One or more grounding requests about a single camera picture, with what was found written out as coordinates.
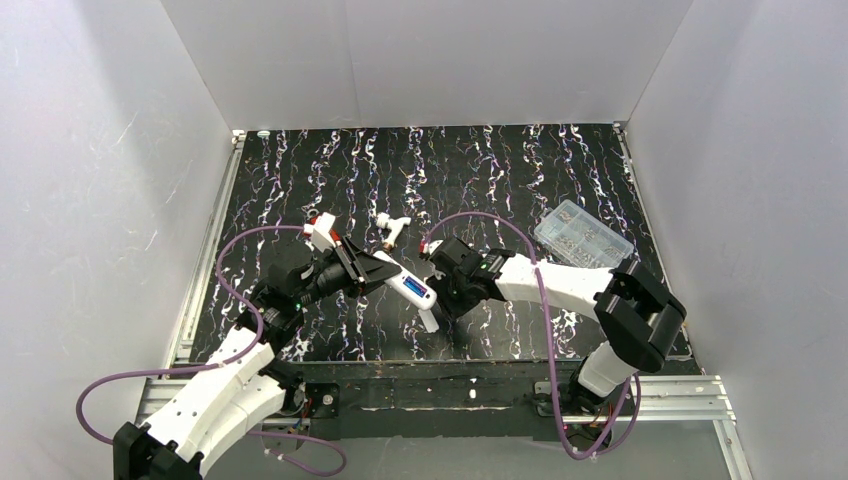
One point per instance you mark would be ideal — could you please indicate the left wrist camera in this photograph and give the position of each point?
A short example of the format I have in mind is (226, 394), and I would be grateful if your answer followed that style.
(320, 234)

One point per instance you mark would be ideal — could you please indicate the white remote control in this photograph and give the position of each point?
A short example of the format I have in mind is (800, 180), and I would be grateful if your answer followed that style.
(396, 283)

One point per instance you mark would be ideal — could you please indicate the blue battery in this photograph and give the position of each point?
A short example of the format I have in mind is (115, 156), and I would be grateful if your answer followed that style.
(416, 287)

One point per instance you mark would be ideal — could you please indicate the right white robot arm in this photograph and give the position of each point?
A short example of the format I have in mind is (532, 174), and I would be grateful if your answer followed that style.
(638, 315)

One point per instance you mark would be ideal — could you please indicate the white battery cover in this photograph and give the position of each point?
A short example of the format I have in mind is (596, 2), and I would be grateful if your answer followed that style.
(429, 321)

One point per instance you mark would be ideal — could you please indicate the clear plastic screw box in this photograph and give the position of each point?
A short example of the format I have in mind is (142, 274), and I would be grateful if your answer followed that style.
(584, 250)

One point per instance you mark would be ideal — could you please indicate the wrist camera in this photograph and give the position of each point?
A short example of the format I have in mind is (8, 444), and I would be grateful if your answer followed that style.
(320, 234)
(426, 249)

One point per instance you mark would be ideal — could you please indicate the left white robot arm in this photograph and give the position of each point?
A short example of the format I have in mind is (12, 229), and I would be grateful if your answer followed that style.
(245, 382)

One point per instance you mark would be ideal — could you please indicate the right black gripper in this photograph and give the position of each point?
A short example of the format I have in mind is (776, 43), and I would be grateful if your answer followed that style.
(444, 263)

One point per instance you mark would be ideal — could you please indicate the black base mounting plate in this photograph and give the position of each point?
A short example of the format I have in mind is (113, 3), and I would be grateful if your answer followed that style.
(424, 399)

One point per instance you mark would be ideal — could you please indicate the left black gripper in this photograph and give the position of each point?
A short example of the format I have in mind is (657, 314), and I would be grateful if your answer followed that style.
(356, 266)

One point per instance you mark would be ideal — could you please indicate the white plastic faucet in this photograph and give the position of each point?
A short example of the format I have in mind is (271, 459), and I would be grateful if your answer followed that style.
(394, 227)

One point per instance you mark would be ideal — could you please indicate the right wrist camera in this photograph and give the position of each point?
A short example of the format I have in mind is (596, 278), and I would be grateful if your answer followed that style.
(426, 249)

